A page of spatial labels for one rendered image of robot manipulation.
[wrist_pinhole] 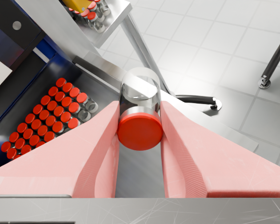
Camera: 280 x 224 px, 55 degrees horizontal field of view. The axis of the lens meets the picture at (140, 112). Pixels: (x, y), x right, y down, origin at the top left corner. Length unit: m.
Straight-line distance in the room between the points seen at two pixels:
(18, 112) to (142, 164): 0.33
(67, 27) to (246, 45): 1.21
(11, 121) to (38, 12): 0.25
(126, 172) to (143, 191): 0.04
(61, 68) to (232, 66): 1.09
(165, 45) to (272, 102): 0.71
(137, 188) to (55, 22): 0.34
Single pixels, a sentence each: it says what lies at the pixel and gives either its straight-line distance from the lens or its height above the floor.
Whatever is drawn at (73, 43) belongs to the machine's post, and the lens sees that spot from 0.60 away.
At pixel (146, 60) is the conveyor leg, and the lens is 1.06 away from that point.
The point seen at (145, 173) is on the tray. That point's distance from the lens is 0.45.
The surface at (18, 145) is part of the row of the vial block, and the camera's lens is 0.55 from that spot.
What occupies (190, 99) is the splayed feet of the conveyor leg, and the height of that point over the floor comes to 0.11.
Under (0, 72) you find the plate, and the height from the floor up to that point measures 1.01.
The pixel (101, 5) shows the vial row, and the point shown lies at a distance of 0.66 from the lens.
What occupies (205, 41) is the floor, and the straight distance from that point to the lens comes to 1.68.
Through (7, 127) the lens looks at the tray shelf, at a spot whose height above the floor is 0.88.
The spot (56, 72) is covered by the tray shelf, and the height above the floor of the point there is 0.88.
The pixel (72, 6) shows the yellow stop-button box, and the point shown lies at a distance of 0.59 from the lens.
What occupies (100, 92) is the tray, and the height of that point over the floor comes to 0.88.
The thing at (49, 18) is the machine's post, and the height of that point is 1.00.
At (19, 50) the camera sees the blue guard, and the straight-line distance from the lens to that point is 0.54.
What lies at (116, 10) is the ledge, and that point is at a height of 0.88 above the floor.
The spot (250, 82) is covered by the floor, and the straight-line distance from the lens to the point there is 1.50.
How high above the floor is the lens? 1.30
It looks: 58 degrees down
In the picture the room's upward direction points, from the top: 39 degrees counter-clockwise
